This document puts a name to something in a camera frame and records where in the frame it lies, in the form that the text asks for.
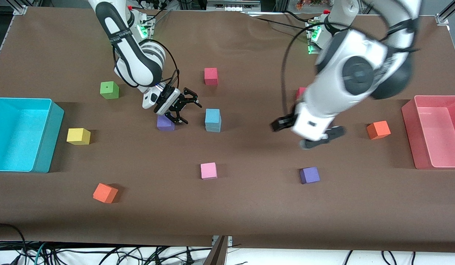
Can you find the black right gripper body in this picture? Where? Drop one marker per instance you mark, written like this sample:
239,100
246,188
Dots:
178,105

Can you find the light blue foam block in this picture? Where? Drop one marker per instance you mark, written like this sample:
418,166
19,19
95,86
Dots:
213,128
212,116

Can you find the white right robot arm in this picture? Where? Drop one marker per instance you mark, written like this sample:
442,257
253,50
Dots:
135,62

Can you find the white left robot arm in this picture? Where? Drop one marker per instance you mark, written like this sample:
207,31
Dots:
356,73

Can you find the purple foam block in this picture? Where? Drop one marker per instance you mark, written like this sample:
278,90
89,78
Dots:
309,175
164,125

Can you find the red foam block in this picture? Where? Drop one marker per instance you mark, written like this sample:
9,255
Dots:
211,76
300,92

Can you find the pink foam block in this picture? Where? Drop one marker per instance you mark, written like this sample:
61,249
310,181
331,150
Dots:
209,171

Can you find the green foam block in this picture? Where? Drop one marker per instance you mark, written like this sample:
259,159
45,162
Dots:
109,90

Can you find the brown table cover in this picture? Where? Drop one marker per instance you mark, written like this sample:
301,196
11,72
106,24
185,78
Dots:
249,206

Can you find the orange foam block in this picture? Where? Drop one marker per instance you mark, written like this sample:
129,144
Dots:
378,130
105,193

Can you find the yellow foam block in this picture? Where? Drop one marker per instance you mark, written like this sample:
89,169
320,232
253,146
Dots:
78,136

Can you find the orange background object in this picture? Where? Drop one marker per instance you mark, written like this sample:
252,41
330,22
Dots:
309,3

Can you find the pink plastic bin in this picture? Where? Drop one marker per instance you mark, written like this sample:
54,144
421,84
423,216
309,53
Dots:
441,132

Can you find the cyan plastic bin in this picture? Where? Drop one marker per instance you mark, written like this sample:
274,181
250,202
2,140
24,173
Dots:
17,136

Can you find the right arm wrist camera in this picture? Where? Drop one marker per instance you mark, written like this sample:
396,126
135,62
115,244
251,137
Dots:
167,100

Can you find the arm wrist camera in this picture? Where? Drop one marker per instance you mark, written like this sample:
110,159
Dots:
167,100
323,138

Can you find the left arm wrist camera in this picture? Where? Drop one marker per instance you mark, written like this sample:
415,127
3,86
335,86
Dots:
323,138

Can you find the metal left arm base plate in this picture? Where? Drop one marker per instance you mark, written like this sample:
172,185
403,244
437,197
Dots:
311,44

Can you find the small metal bracket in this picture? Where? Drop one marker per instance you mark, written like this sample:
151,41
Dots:
230,240

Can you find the metal corner bracket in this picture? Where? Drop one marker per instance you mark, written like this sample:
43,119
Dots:
21,10
443,19

